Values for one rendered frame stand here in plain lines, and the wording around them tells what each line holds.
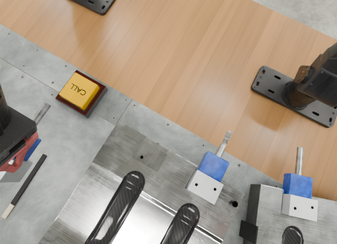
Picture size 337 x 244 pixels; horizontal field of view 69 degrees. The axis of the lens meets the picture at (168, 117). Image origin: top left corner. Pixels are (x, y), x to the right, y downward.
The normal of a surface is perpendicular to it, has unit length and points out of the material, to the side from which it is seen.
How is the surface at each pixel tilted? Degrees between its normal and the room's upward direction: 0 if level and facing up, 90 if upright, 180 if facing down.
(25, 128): 28
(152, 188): 0
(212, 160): 0
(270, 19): 0
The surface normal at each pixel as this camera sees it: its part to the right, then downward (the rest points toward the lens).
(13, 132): 0.26, -0.62
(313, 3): 0.04, -0.25
